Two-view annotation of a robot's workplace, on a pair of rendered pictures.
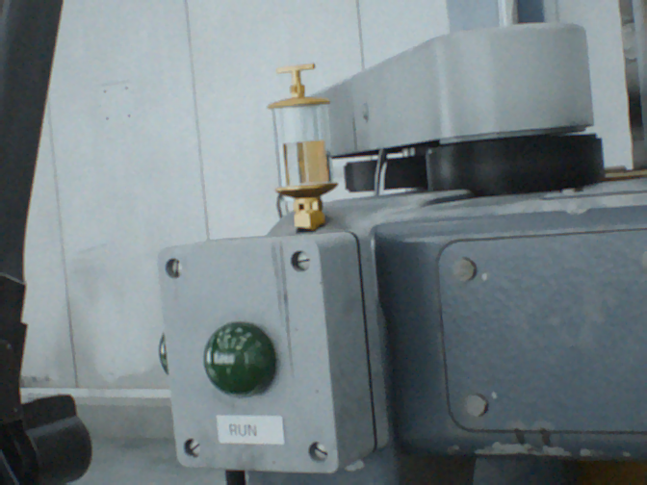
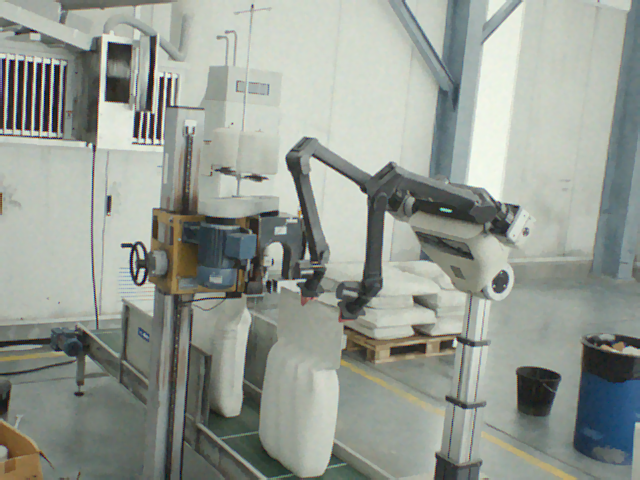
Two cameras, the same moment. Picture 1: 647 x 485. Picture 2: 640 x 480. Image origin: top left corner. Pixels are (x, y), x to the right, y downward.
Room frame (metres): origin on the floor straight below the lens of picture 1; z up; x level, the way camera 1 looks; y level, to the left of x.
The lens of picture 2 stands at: (3.57, 1.62, 1.74)
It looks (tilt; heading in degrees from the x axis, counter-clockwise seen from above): 8 degrees down; 207
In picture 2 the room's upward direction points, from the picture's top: 5 degrees clockwise
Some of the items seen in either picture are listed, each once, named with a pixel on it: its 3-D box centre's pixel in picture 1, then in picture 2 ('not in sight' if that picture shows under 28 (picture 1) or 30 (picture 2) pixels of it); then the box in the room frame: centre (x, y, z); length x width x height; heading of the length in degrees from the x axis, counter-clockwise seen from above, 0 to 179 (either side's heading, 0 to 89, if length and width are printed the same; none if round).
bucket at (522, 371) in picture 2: not in sight; (536, 391); (-1.63, 0.70, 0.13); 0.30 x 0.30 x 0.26
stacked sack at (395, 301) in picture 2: not in sight; (372, 293); (-2.23, -0.78, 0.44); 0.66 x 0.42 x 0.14; 55
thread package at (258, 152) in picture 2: not in sight; (258, 153); (0.91, -0.02, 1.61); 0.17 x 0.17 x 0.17
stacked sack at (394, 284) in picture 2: not in sight; (395, 283); (-2.17, -0.57, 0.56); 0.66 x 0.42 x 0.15; 151
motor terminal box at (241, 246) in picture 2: not in sight; (240, 248); (1.05, 0.02, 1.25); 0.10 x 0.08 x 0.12; 176
